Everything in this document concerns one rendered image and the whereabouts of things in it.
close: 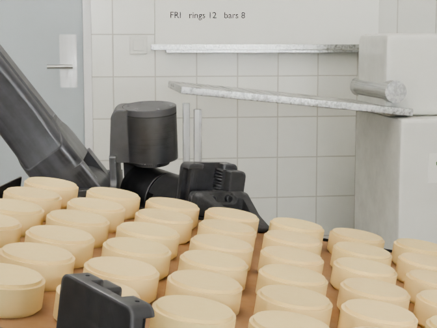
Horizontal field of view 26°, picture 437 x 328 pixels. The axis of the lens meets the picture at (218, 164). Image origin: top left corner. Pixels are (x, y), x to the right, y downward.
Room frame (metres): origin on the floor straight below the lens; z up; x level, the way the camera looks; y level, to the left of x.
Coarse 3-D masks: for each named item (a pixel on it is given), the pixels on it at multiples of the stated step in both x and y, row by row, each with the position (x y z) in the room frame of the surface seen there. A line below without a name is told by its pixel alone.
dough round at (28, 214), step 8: (0, 200) 0.75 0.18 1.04; (8, 200) 0.76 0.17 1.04; (16, 200) 0.76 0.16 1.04; (0, 208) 0.72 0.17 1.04; (8, 208) 0.73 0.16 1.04; (16, 208) 0.73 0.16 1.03; (24, 208) 0.74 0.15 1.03; (32, 208) 0.74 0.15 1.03; (40, 208) 0.75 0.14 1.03; (16, 216) 0.72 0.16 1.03; (24, 216) 0.72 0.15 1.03; (32, 216) 0.73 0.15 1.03; (40, 216) 0.74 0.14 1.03; (24, 224) 0.72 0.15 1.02; (32, 224) 0.73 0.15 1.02; (40, 224) 0.74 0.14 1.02; (24, 232) 0.72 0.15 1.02
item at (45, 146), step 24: (0, 48) 0.99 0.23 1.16; (0, 72) 0.97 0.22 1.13; (0, 96) 0.97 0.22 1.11; (24, 96) 0.98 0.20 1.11; (0, 120) 0.98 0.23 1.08; (24, 120) 0.98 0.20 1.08; (48, 120) 0.98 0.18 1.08; (24, 144) 0.98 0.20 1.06; (48, 144) 0.98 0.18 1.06; (72, 144) 0.99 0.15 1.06; (24, 168) 0.98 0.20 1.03; (48, 168) 0.98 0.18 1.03; (72, 168) 0.98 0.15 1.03; (96, 168) 1.03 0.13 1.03
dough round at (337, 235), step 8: (336, 232) 0.83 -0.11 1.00; (344, 232) 0.84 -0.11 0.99; (352, 232) 0.84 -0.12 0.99; (360, 232) 0.85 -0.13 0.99; (368, 232) 0.85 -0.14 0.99; (328, 240) 0.84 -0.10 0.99; (336, 240) 0.82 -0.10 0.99; (344, 240) 0.82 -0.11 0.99; (352, 240) 0.82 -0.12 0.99; (360, 240) 0.82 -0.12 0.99; (368, 240) 0.82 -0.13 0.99; (376, 240) 0.82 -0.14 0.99; (328, 248) 0.83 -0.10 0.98
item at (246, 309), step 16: (256, 240) 0.84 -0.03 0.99; (96, 256) 0.70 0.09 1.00; (176, 256) 0.74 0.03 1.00; (256, 256) 0.78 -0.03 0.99; (80, 272) 0.65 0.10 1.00; (256, 272) 0.72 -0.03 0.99; (160, 288) 0.64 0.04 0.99; (48, 304) 0.57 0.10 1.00; (240, 304) 0.63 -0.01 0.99; (336, 304) 0.67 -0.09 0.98; (0, 320) 0.52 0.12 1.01; (16, 320) 0.53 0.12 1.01; (32, 320) 0.53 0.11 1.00; (48, 320) 0.54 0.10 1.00; (240, 320) 0.59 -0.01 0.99; (336, 320) 0.63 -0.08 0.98
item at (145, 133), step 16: (128, 112) 0.98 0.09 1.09; (144, 112) 0.97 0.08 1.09; (160, 112) 0.98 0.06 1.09; (176, 112) 1.00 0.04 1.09; (112, 128) 0.99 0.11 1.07; (128, 128) 0.99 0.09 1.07; (144, 128) 0.98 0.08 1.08; (160, 128) 0.98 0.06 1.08; (176, 128) 1.00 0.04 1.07; (112, 144) 0.99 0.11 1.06; (128, 144) 0.99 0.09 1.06; (144, 144) 0.98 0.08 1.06; (160, 144) 0.98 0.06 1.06; (176, 144) 1.00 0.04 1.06; (112, 160) 0.98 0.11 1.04; (128, 160) 0.99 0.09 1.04; (144, 160) 0.98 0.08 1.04; (160, 160) 0.98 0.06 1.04; (112, 176) 0.99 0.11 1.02; (80, 192) 0.97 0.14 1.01
